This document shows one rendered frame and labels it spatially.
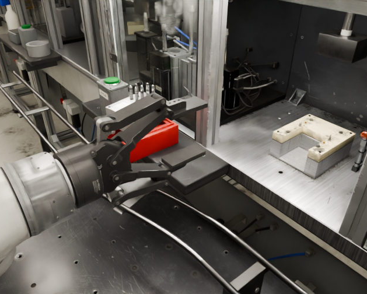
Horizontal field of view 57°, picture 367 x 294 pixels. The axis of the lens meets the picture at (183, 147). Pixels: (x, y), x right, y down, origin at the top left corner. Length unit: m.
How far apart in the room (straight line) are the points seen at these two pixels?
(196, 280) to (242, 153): 0.33
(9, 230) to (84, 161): 0.11
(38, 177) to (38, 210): 0.04
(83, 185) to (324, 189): 0.55
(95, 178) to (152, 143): 0.44
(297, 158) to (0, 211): 0.68
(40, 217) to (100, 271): 0.52
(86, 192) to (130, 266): 0.50
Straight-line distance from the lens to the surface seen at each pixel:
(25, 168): 0.42
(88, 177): 0.42
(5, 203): 0.40
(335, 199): 0.79
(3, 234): 0.40
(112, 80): 0.97
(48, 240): 1.02
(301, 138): 0.91
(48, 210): 0.41
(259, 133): 0.97
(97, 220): 1.03
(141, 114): 0.45
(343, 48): 0.79
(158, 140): 0.85
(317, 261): 1.05
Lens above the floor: 1.39
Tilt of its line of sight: 33 degrees down
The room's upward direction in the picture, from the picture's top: straight up
